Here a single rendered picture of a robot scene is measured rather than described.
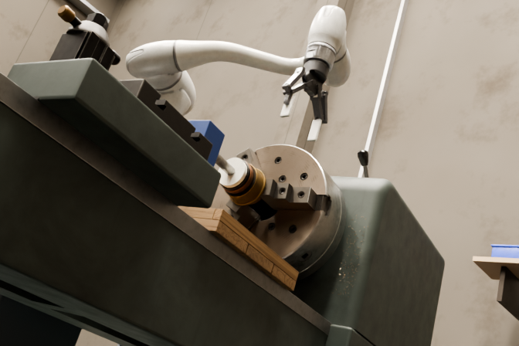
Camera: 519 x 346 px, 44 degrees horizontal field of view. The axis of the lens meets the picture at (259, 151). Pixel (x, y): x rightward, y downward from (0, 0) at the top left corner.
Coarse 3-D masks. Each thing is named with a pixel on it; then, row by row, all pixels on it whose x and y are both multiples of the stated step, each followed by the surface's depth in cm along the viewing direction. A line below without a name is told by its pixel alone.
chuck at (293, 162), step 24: (264, 168) 154; (288, 168) 151; (312, 168) 148; (216, 192) 158; (336, 192) 149; (264, 216) 158; (288, 216) 144; (312, 216) 141; (336, 216) 146; (264, 240) 144; (288, 240) 141; (312, 240) 140
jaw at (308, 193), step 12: (264, 192) 140; (276, 192) 141; (288, 192) 141; (300, 192) 141; (312, 192) 141; (276, 204) 144; (288, 204) 142; (300, 204) 140; (312, 204) 141; (324, 204) 143
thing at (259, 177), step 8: (248, 168) 138; (256, 168) 144; (248, 176) 137; (256, 176) 139; (264, 176) 142; (240, 184) 136; (248, 184) 137; (256, 184) 139; (264, 184) 141; (232, 192) 138; (240, 192) 139; (248, 192) 138; (256, 192) 140; (232, 200) 143; (240, 200) 140; (248, 200) 140; (256, 200) 143
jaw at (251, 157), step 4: (248, 148) 155; (244, 152) 155; (248, 152) 154; (252, 152) 155; (236, 156) 155; (240, 156) 155; (244, 156) 154; (248, 156) 153; (252, 156) 153; (256, 156) 157; (244, 160) 154; (248, 160) 150; (252, 160) 151; (256, 160) 155; (252, 164) 149; (256, 164) 153; (260, 168) 154
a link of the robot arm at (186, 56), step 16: (176, 48) 199; (192, 48) 199; (208, 48) 198; (224, 48) 199; (240, 48) 200; (176, 64) 200; (192, 64) 201; (240, 64) 203; (256, 64) 203; (272, 64) 204; (288, 64) 205; (336, 64) 198; (336, 80) 205
